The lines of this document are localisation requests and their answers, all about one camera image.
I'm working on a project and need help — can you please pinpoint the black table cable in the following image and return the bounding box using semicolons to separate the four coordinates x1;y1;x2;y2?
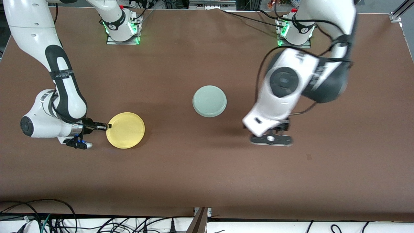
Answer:
256;9;282;20
222;9;284;29

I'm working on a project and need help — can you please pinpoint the black looped floor cable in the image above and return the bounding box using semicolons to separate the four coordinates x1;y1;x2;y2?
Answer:
0;198;77;233

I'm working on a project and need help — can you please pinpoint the pale green round plate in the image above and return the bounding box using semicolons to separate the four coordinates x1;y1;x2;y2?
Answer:
192;85;227;117

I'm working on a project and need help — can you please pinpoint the aluminium frame corner post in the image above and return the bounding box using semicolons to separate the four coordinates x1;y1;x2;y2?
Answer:
390;0;414;22

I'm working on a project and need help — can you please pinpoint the yellow round plate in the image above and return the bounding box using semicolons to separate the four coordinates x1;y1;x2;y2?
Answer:
106;112;145;149

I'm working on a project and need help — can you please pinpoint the grey metal support beam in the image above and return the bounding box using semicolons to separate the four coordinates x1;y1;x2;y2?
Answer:
186;207;209;233

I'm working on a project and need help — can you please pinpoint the green floor cable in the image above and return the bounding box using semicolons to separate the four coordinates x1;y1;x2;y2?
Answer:
40;214;51;233

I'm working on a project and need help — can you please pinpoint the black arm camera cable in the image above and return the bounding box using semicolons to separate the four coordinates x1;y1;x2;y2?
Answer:
49;3;59;25
256;10;354;116

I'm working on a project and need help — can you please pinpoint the aluminium frame rail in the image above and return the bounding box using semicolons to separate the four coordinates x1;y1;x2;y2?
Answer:
189;0;236;10

